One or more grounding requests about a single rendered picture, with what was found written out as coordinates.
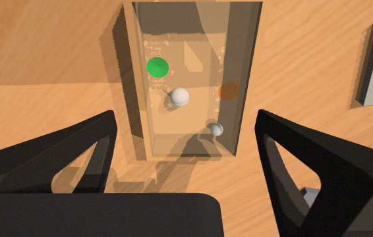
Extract wooden ball-in-hole puzzle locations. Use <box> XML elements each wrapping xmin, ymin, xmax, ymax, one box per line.
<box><xmin>123</xmin><ymin>0</ymin><xmax>272</xmax><ymax>161</ymax></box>

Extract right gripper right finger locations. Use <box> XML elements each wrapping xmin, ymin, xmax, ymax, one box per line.
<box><xmin>254</xmin><ymin>109</ymin><xmax>373</xmax><ymax>237</ymax></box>

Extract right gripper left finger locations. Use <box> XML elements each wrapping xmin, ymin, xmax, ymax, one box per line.
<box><xmin>0</xmin><ymin>110</ymin><xmax>117</xmax><ymax>194</ymax></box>

